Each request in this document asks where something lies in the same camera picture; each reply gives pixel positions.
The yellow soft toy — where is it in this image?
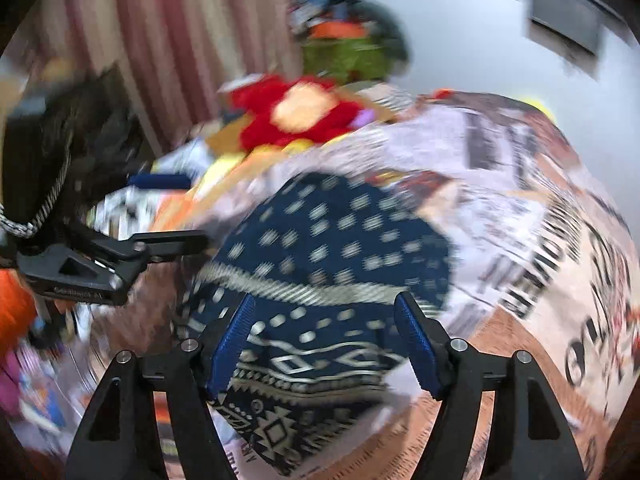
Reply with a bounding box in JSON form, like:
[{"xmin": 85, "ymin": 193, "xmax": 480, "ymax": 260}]
[{"xmin": 197, "ymin": 140, "xmax": 313, "ymax": 188}]

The black white striped cloth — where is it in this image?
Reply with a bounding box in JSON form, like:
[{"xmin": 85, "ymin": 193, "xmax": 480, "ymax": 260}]
[{"xmin": 365, "ymin": 85, "xmax": 417, "ymax": 117}]

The red plush toy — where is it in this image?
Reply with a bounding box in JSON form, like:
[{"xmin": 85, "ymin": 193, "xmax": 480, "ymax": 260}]
[{"xmin": 232, "ymin": 75, "xmax": 358, "ymax": 153}]

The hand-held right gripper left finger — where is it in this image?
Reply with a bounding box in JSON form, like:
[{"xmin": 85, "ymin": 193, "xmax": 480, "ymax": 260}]
[{"xmin": 65, "ymin": 292, "xmax": 257, "ymax": 480}]

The navy patterned garment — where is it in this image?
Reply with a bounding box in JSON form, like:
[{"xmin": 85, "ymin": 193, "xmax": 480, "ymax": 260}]
[{"xmin": 172, "ymin": 172, "xmax": 456, "ymax": 478}]

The orange cloth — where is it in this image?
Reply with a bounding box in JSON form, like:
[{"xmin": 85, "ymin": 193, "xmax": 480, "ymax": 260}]
[{"xmin": 310, "ymin": 20, "xmax": 371, "ymax": 41}]

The brown patterned bed sheet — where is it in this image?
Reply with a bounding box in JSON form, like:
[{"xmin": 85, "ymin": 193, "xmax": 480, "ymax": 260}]
[{"xmin": 310, "ymin": 310, "xmax": 616, "ymax": 480}]

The green box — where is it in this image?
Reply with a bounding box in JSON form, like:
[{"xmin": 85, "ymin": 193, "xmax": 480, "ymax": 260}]
[{"xmin": 302, "ymin": 35, "xmax": 388, "ymax": 83}]

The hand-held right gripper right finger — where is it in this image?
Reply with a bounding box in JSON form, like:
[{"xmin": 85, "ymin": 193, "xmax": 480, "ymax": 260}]
[{"xmin": 393, "ymin": 291, "xmax": 586, "ymax": 480}]

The pink striped curtain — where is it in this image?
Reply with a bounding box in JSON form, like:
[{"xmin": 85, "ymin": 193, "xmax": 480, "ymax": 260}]
[{"xmin": 35, "ymin": 0, "xmax": 311, "ymax": 161}]

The dark grey-green bag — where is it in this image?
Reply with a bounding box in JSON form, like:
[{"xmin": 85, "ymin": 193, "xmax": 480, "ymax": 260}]
[{"xmin": 360, "ymin": 2, "xmax": 412, "ymax": 81}]

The printed blanket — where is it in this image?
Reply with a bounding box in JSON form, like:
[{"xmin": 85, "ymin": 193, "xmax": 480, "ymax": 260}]
[{"xmin": 90, "ymin": 92, "xmax": 640, "ymax": 480}]

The black wall-mounted device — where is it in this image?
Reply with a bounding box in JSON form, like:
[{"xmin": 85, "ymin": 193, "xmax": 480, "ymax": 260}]
[{"xmin": 497, "ymin": 0, "xmax": 623, "ymax": 78}]

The grey braided lanyard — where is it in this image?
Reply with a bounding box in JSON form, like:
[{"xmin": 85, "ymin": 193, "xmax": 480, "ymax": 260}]
[{"xmin": 0, "ymin": 125, "xmax": 73, "ymax": 238}]

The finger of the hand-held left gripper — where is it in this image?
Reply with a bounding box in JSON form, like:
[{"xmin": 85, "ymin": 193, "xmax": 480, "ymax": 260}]
[
  {"xmin": 17, "ymin": 231, "xmax": 210, "ymax": 307},
  {"xmin": 125, "ymin": 174, "xmax": 190, "ymax": 190}
]

